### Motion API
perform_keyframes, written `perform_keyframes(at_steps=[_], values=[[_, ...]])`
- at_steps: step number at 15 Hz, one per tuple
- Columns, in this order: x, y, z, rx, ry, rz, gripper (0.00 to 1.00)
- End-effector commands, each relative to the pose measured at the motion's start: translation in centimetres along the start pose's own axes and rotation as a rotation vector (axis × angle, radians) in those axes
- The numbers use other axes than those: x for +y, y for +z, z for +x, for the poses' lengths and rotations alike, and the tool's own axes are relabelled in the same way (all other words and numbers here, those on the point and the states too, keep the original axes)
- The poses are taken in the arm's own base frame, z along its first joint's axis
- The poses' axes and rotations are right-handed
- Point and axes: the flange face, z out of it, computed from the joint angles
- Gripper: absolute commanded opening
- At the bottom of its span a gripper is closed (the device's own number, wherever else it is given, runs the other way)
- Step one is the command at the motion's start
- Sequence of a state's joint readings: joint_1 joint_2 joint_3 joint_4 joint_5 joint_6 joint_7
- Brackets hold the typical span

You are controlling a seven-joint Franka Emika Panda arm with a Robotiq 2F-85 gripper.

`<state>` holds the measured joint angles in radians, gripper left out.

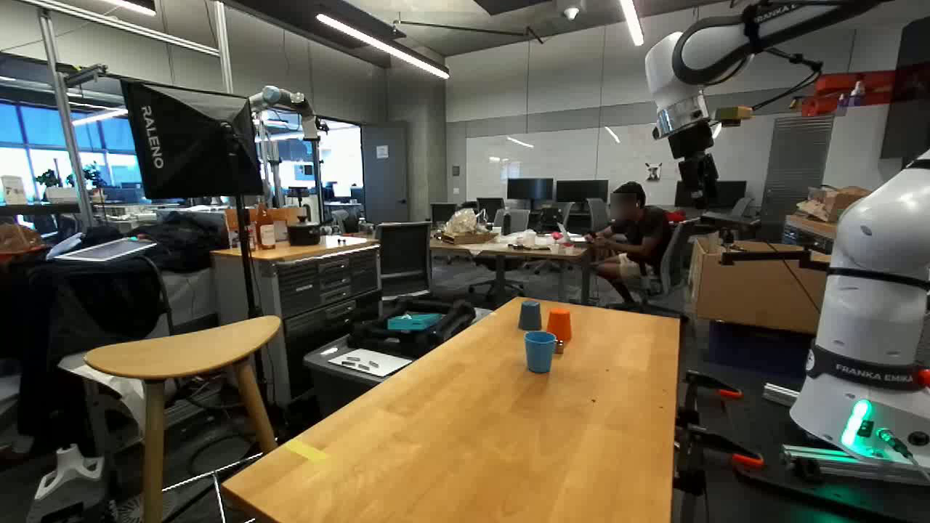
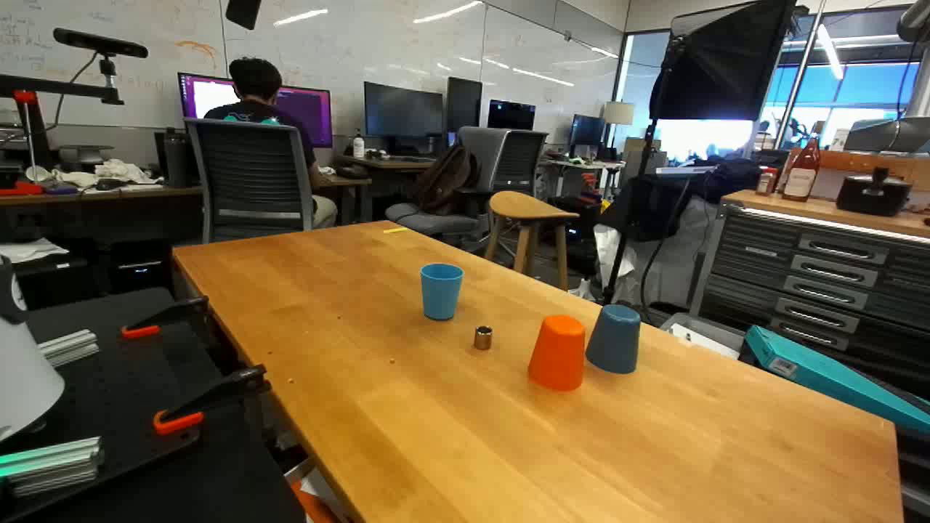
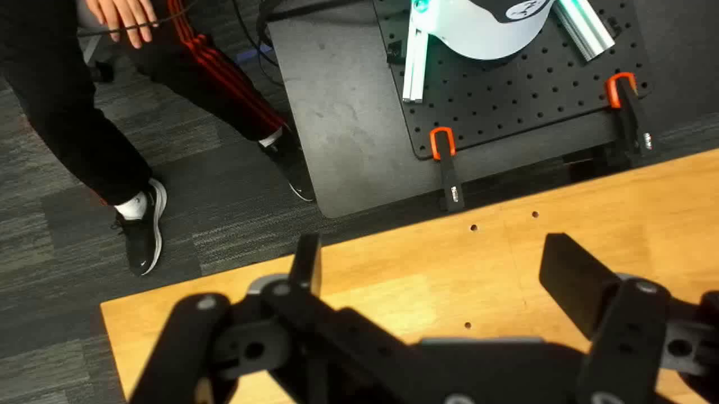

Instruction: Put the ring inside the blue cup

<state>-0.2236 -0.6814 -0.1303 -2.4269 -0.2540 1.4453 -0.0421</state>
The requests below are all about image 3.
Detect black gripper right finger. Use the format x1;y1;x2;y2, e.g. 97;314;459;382
538;231;719;404

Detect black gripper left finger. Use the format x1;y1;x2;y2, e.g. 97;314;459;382
129;234;422;404

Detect person's bare hand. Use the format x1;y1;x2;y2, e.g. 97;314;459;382
80;0;162;52

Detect black sneaker with white sock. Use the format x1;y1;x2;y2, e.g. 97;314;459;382
260;127;316;206
112;177;171;279

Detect black perforated mounting board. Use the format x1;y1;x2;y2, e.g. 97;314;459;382
371;0;651;162

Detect silver aluminium extrusion bar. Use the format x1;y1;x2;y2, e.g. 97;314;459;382
552;0;617;62
399;21;431;105

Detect black trousers with red stripes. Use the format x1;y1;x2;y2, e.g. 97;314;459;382
0;0;297;208

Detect orange-handled black bar clamp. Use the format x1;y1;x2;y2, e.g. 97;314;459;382
427;124;470;213
602;69;657;157

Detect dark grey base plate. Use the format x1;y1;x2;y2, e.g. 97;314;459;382
265;11;639;221

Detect thin black cable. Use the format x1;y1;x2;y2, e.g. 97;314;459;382
75;0;197;40

